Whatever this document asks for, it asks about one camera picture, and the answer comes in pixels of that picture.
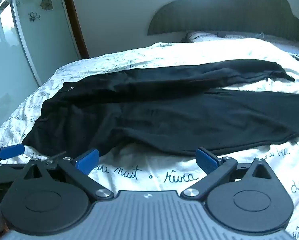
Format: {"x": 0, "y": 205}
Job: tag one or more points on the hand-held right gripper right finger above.
{"x": 205, "y": 160}

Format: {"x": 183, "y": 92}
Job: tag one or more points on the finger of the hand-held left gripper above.
{"x": 11, "y": 152}
{"x": 56, "y": 156}

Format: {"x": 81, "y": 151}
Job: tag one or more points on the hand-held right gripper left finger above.
{"x": 87, "y": 162}

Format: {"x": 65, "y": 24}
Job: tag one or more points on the black pants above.
{"x": 164, "y": 120}

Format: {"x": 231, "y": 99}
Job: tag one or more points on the white script-printed bedspread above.
{"x": 164, "y": 52}

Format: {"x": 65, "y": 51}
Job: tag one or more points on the white flowered wardrobe door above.
{"x": 47, "y": 35}

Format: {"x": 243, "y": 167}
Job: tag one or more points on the striped pillow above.
{"x": 202, "y": 36}

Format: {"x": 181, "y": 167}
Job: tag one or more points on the green upholstered headboard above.
{"x": 227, "y": 10}

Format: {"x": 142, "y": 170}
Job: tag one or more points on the brown wooden door frame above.
{"x": 75, "y": 22}

